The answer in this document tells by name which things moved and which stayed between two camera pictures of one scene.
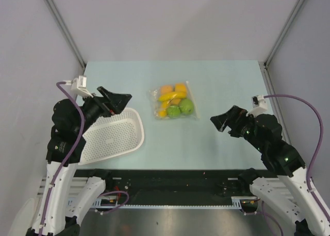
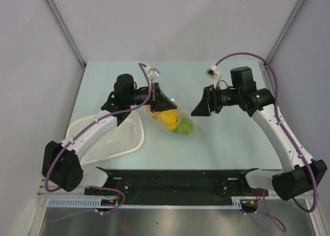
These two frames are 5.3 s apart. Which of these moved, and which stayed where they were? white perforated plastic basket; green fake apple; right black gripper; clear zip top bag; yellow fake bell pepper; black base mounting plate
Moved: green fake apple; yellow fake bell pepper; right black gripper; clear zip top bag
Stayed: black base mounting plate; white perforated plastic basket
